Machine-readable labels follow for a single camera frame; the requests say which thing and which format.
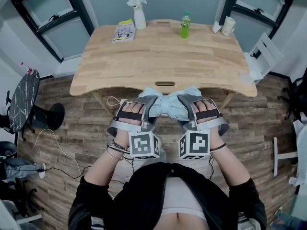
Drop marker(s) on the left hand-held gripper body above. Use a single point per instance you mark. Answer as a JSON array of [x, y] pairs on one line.
[[141, 144]]

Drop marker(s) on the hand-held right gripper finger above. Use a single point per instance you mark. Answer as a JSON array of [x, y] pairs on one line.
[[189, 111]]

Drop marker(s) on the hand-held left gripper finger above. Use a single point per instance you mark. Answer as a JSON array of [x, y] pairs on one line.
[[147, 109]]

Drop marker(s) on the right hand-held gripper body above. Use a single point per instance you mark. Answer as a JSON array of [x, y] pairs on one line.
[[195, 144]]

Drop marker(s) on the light blue umbrella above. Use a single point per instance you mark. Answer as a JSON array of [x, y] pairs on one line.
[[168, 106]]

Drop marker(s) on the person's right forearm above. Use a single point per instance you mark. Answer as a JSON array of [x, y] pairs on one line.
[[230, 169]]

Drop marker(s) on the person's left forearm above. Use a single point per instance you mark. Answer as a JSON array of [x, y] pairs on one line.
[[103, 169]]

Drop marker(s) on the person's left hand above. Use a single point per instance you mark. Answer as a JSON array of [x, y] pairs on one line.
[[133, 107]]

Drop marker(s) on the person's right hand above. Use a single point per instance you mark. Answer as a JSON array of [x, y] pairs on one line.
[[205, 105]]

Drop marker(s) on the thin metal bangle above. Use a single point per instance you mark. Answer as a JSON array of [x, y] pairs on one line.
[[114, 156]]

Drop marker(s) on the person's white top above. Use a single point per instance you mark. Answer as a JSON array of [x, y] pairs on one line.
[[182, 195]]

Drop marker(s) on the wooden table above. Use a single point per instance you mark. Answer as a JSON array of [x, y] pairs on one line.
[[168, 56]]

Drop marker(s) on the clear plastic bag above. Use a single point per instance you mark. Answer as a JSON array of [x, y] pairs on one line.
[[247, 78]]

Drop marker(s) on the illustrated paperback book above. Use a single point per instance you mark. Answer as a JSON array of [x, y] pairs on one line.
[[123, 33]]

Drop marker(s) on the person's bare midriff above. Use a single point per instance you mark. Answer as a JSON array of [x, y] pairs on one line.
[[182, 224]]

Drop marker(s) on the green drink bottle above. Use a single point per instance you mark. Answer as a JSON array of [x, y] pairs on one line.
[[185, 30]]

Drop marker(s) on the white folded paper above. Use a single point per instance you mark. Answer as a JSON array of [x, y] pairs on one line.
[[216, 27]]

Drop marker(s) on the white lidded cup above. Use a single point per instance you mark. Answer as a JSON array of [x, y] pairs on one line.
[[227, 26]]

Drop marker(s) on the white slatted chair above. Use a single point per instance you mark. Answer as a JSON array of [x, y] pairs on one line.
[[266, 49]]

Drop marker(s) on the white plastic sheet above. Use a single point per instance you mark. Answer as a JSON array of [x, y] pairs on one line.
[[302, 152]]

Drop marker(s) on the white flower bunch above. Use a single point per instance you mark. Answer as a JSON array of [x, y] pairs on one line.
[[136, 2]]

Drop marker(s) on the round black marble table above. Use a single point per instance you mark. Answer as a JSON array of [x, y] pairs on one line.
[[24, 99]]

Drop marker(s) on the small red capped bottle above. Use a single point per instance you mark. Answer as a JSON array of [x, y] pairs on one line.
[[29, 70]]

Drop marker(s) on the black round stool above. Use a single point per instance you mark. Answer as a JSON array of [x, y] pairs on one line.
[[8, 150]]

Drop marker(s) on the white metal frame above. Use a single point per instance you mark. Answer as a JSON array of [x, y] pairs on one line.
[[275, 157]]

